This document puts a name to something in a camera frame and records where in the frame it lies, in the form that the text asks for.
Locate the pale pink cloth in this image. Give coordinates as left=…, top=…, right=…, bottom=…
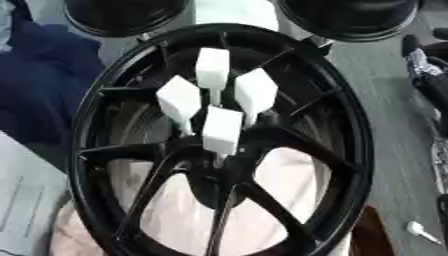
left=47, top=147, right=354, bottom=256

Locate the black round wheel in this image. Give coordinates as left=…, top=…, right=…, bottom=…
left=61, top=0, right=193, bottom=38
left=273, top=0, right=424, bottom=43

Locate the black spoked wheel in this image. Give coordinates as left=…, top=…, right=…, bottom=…
left=66, top=22, right=377, bottom=256

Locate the white pin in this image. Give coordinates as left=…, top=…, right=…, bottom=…
left=194, top=47, right=231, bottom=107
left=154, top=74, right=203, bottom=136
left=199, top=105, right=245, bottom=168
left=404, top=220, right=443, bottom=245
left=232, top=67, right=280, bottom=128

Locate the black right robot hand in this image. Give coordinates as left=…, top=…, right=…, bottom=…
left=399, top=27, right=448, bottom=116

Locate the person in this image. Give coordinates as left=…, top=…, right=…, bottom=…
left=0, top=0, right=109, bottom=173

